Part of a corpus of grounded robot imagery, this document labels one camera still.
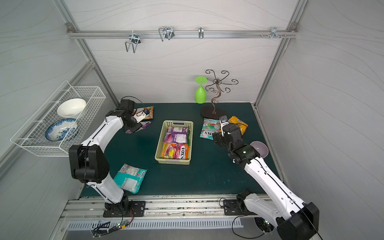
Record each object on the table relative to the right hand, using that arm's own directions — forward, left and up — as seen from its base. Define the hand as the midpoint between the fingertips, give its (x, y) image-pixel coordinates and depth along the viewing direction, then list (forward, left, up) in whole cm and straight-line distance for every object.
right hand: (226, 129), depth 77 cm
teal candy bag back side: (-21, +52, -20) cm, 60 cm away
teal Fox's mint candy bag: (+16, +8, -21) cm, 28 cm away
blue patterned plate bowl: (-11, +75, +11) cm, 77 cm away
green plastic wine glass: (+26, +14, -1) cm, 30 cm away
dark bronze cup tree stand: (+32, +6, -22) cm, 39 cm away
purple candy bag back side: (+7, +29, -17) cm, 35 cm away
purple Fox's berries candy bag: (+6, +48, -7) cm, 49 cm away
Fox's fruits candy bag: (-3, +29, -20) cm, 36 cm away
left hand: (+8, +54, -7) cm, 55 cm away
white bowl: (+2, +78, +12) cm, 79 cm away
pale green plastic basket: (+16, +31, -17) cm, 38 cm away
